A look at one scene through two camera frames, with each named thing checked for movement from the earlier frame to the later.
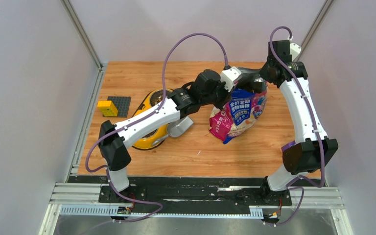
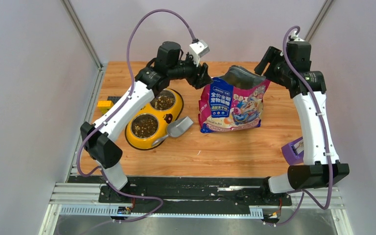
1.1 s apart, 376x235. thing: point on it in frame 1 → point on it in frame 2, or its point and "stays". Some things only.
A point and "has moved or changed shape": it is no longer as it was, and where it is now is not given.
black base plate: [189, 191] stays
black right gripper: [264, 74] stays
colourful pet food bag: [243, 109] has moved or changed shape
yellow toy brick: [107, 108] stays
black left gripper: [226, 96] → [199, 80]
